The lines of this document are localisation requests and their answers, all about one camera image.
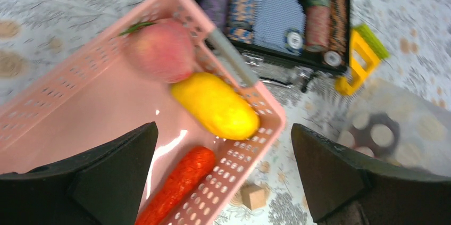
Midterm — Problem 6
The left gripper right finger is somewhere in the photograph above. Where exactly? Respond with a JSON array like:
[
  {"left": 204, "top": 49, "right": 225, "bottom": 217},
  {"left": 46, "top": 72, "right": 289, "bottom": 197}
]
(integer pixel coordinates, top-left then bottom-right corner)
[{"left": 291, "top": 124, "right": 450, "bottom": 224}]

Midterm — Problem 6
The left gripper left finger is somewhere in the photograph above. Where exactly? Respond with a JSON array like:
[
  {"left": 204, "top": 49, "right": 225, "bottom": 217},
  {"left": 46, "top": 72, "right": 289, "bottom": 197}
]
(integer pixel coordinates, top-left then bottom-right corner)
[{"left": 1, "top": 122, "right": 158, "bottom": 224}]

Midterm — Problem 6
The clear zip top bag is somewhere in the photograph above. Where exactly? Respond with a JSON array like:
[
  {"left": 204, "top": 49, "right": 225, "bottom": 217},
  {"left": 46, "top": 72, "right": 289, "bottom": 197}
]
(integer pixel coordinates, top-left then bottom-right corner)
[{"left": 337, "top": 79, "right": 450, "bottom": 177}]

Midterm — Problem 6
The yellow mango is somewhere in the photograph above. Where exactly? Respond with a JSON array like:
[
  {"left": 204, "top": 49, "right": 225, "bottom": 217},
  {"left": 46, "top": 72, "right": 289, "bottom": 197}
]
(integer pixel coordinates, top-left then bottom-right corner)
[{"left": 171, "top": 72, "right": 260, "bottom": 140}]

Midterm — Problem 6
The pink plastic basket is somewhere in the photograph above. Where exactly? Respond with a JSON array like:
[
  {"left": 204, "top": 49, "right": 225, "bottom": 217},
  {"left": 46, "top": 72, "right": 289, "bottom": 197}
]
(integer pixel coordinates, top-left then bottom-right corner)
[{"left": 1, "top": 0, "right": 285, "bottom": 224}]

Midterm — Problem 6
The pink peach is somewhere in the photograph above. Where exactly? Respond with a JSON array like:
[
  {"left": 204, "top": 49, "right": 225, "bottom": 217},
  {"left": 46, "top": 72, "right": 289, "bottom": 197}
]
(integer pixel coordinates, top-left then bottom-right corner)
[{"left": 119, "top": 19, "right": 195, "bottom": 84}]

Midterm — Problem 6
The orange red carrot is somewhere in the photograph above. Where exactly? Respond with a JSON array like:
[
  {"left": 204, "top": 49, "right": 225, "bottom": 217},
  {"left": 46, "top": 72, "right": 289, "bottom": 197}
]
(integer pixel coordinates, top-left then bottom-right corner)
[{"left": 135, "top": 146, "right": 215, "bottom": 225}]

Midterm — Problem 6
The small wooden cube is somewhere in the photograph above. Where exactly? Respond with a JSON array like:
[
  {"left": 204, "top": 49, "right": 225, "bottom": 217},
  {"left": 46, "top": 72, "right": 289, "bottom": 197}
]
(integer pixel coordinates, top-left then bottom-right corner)
[{"left": 241, "top": 184, "right": 266, "bottom": 211}]

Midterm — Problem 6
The yellow plastic toy tool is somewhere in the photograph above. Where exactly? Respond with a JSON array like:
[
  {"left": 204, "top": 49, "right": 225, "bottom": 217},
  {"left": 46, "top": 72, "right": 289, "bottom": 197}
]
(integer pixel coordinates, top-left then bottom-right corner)
[{"left": 335, "top": 23, "right": 390, "bottom": 96}]

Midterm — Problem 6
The black poker chip case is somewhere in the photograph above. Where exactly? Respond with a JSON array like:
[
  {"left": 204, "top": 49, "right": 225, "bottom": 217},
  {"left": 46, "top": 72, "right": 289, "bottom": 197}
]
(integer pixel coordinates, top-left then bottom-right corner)
[{"left": 196, "top": 0, "right": 350, "bottom": 92}]

